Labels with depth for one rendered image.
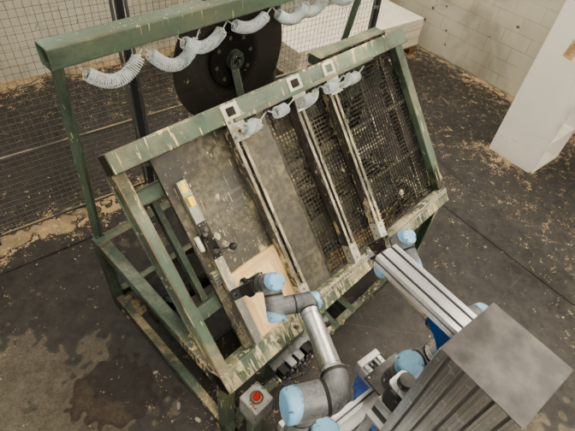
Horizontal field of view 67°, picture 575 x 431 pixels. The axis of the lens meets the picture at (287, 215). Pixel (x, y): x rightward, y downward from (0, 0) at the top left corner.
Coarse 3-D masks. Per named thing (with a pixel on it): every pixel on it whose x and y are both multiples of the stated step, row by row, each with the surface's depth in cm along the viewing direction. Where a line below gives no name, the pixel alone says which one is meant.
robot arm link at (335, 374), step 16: (304, 304) 167; (320, 304) 170; (304, 320) 164; (320, 320) 161; (320, 336) 156; (320, 352) 152; (336, 352) 152; (320, 368) 150; (336, 368) 145; (336, 384) 140; (336, 400) 137
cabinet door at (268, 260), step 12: (264, 252) 236; (276, 252) 240; (252, 264) 231; (264, 264) 236; (276, 264) 240; (240, 276) 226; (288, 288) 245; (252, 300) 231; (252, 312) 231; (264, 312) 236; (264, 324) 235; (276, 324) 240
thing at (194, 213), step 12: (180, 180) 206; (180, 192) 205; (192, 216) 208; (204, 240) 212; (216, 264) 216; (228, 276) 220; (228, 288) 220; (240, 300) 224; (240, 312) 224; (252, 324) 228; (252, 336) 228
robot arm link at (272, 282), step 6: (264, 276) 168; (270, 276) 165; (276, 276) 166; (282, 276) 167; (258, 282) 172; (264, 282) 166; (270, 282) 164; (276, 282) 165; (282, 282) 166; (264, 288) 168; (270, 288) 165; (276, 288) 165; (264, 294) 168
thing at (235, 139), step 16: (224, 112) 210; (240, 128) 213; (240, 144) 221; (240, 160) 222; (256, 176) 226; (256, 192) 227; (272, 208) 232; (272, 224) 232; (272, 240) 239; (288, 256) 242; (288, 272) 243; (304, 288) 245
